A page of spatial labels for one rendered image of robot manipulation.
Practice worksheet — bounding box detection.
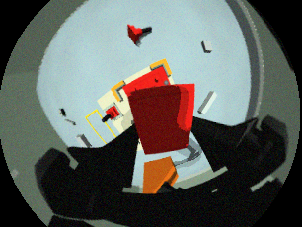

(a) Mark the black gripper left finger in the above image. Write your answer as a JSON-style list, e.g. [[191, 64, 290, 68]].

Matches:
[[67, 124, 139, 189]]

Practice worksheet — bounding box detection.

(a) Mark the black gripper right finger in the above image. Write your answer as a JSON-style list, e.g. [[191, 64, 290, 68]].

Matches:
[[191, 116, 259, 172]]

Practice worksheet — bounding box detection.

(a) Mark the white rectangular bar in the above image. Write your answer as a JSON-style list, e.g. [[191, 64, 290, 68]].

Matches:
[[199, 91, 217, 114]]

